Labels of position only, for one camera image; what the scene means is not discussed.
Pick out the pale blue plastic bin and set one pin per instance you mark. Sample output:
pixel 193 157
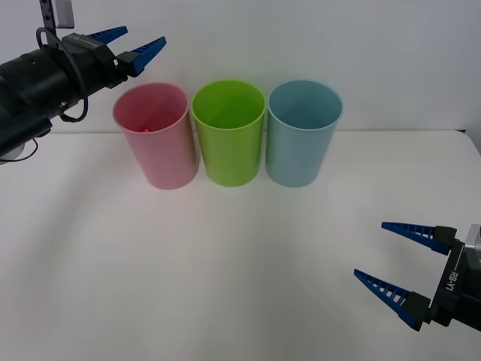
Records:
pixel 297 158

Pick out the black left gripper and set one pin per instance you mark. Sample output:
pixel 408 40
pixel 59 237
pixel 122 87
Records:
pixel 97 67

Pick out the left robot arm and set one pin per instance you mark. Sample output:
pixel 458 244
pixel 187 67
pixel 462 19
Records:
pixel 34 79

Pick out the pink plastic bin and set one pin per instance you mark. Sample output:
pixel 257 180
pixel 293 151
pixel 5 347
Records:
pixel 161 158

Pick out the green plastic bin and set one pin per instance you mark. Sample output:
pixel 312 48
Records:
pixel 231 158

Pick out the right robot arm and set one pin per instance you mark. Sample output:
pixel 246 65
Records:
pixel 474 244

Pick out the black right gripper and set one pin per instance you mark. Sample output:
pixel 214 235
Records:
pixel 458 289

